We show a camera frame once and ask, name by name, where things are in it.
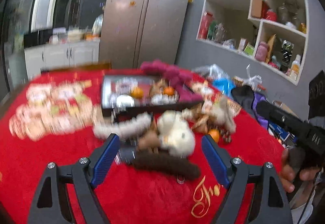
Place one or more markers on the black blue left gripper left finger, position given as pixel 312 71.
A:
pixel 51 203

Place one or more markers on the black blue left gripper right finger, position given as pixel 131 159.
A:
pixel 269 202

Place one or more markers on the orange tangerine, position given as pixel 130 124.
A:
pixel 169 91
pixel 137 93
pixel 214 133

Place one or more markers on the gold triangular snack packet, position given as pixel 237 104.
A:
pixel 197 117

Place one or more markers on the dark brown fuzzy hair clip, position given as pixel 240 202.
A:
pixel 165 163

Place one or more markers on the white plush duck toy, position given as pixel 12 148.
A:
pixel 175 135

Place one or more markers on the white fluffy hair clip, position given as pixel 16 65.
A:
pixel 134 127

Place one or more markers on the clear silver plastic bag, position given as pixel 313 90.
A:
pixel 125 155

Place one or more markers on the person's right hand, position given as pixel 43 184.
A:
pixel 287 173

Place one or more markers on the blue white cardboard box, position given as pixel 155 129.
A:
pixel 275 129

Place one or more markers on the black purple bag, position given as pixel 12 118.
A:
pixel 248 99

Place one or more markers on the blue plastic bag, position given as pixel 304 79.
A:
pixel 225 86

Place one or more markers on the red bear-print blanket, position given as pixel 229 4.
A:
pixel 38 128

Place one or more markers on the black shallow tray box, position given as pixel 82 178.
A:
pixel 115 95

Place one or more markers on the magenta plush toy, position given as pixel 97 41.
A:
pixel 176 77

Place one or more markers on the wooden chair back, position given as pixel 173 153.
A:
pixel 86 67

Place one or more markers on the white kitchen counter cabinet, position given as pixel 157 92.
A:
pixel 54 56

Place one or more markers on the red gift box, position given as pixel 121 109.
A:
pixel 206 20

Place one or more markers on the black microwave oven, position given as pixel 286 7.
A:
pixel 39 37

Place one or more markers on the stainless double-door refrigerator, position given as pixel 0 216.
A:
pixel 135 31

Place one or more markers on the white wall shelf unit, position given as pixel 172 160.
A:
pixel 240 25

